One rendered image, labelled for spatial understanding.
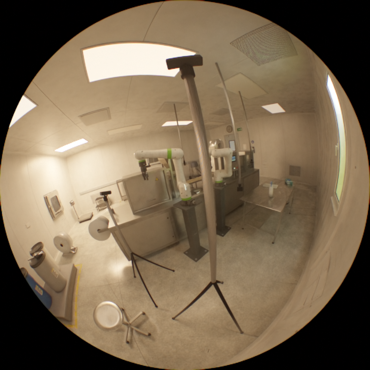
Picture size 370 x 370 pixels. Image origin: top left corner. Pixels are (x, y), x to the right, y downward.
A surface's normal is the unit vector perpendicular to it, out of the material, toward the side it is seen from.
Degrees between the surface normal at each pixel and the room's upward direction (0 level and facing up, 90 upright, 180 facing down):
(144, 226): 90
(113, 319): 2
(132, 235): 90
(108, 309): 1
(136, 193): 90
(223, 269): 0
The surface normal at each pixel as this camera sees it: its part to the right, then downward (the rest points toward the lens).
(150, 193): 0.49, 0.17
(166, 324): -0.17, -0.95
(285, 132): -0.85, 0.28
